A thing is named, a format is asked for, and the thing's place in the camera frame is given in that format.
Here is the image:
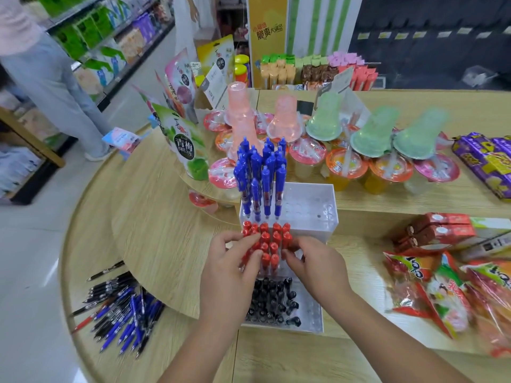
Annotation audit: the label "person's left hand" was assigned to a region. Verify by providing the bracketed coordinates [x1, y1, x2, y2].
[199, 230, 264, 328]

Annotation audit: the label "person's right hand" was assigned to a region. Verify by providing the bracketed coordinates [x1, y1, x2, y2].
[281, 235, 354, 312]

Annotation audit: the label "cluster of black pens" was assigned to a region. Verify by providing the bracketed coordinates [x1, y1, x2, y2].
[245, 277, 302, 328]

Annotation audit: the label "cluster of red pens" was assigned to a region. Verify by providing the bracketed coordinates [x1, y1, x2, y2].
[241, 221, 293, 276]

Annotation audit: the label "clear tiered pen holder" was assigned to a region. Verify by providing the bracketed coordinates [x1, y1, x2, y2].
[238, 182, 339, 335]

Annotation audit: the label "pile of blue black pens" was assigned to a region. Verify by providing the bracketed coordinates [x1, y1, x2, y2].
[70, 260, 167, 360]

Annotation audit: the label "cluster of blue pens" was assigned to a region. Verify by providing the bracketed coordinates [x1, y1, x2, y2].
[233, 137, 287, 222]

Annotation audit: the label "person's right forearm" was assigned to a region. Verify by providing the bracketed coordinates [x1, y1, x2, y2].
[323, 290, 472, 383]

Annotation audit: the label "person's left forearm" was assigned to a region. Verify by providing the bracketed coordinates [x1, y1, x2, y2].
[158, 314, 240, 383]

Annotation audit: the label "jelly cup display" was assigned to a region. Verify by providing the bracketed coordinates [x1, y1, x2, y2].
[203, 111, 460, 195]

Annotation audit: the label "black pegboard display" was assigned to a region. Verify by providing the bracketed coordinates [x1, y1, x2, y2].
[349, 0, 511, 91]

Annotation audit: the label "red lid pink jelly cup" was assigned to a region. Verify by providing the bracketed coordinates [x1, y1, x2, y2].
[188, 190, 219, 214]

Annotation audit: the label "wooden round tier stand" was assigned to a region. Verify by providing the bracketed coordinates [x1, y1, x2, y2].
[179, 127, 248, 226]

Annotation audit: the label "clear cup with red lid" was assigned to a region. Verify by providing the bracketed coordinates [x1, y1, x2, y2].
[208, 157, 239, 190]

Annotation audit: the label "stack of red snack packets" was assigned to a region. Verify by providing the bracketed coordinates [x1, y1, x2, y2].
[393, 213, 478, 254]

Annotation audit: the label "green jelly pouch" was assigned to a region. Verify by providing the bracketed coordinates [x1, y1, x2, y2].
[151, 103, 210, 181]

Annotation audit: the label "green jelly cup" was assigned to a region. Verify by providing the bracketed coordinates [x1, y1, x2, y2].
[350, 106, 400, 158]
[305, 91, 344, 141]
[393, 107, 452, 160]

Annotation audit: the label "pile of colourful snack bags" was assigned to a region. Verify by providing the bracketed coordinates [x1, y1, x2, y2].
[383, 251, 511, 360]

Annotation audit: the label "row of white candy packets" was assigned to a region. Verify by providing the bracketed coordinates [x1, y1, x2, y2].
[273, 82, 332, 91]

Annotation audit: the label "white card sign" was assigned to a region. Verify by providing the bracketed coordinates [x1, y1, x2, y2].
[319, 66, 355, 100]
[199, 63, 229, 110]

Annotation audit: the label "red jelly pouch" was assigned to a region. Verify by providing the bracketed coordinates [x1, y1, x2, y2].
[155, 71, 186, 118]

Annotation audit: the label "purple candy packets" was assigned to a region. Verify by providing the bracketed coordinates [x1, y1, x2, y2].
[451, 132, 511, 200]

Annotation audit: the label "row of red candy sticks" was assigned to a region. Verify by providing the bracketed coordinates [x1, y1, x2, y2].
[339, 65, 379, 91]

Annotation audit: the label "pile of brown candies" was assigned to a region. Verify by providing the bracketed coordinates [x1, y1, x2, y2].
[301, 64, 340, 84]

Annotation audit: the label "row of tan candy sticks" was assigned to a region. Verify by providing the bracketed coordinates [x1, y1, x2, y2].
[260, 63, 297, 90]

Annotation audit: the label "pink white jelly pouch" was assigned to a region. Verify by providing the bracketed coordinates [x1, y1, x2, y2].
[164, 47, 199, 106]

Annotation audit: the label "pile of pink candies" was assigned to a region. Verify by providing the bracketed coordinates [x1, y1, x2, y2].
[327, 51, 366, 68]

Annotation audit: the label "pile of green candies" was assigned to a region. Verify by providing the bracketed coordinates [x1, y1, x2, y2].
[260, 53, 330, 68]

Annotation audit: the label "yellow white jelly pouch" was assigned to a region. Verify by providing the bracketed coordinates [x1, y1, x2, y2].
[196, 34, 236, 82]

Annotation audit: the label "light wooden board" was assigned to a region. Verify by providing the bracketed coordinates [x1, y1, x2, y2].
[0, 107, 66, 168]

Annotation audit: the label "yellow banner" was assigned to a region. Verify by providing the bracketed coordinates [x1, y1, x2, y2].
[247, 0, 289, 90]

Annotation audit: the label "white green striped banner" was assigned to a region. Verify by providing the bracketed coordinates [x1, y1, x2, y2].
[286, 0, 364, 59]

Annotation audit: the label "small clear plastic cup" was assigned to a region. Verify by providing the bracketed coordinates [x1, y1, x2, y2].
[462, 65, 499, 87]

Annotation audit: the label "rear store shelf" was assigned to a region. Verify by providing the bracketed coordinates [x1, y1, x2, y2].
[215, 0, 250, 56]

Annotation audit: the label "background store shelf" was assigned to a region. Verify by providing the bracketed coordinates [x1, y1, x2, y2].
[0, 0, 176, 206]

